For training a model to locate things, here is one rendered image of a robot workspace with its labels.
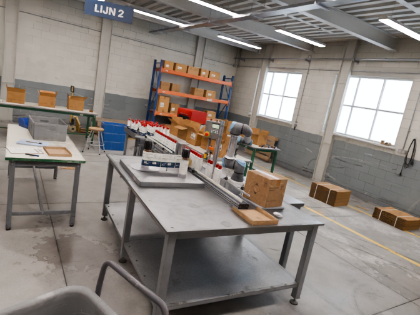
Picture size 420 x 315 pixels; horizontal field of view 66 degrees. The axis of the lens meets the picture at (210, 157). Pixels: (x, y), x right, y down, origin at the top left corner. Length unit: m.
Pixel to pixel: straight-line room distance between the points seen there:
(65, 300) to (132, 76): 9.70
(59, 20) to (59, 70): 1.35
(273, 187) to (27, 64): 8.65
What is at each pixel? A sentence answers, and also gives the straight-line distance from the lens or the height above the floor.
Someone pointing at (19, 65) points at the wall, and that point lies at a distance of 10.50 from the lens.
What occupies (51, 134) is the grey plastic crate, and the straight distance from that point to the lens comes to 4.62.
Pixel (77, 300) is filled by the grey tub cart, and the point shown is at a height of 0.75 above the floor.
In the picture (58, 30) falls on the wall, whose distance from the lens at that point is 10.59.
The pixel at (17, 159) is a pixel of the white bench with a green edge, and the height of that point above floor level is 0.79.
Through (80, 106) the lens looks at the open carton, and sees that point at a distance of 8.56.
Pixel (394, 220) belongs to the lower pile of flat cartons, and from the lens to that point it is 6.96.
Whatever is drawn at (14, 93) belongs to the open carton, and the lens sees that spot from 8.40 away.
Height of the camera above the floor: 1.76
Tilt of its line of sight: 11 degrees down
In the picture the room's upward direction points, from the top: 11 degrees clockwise
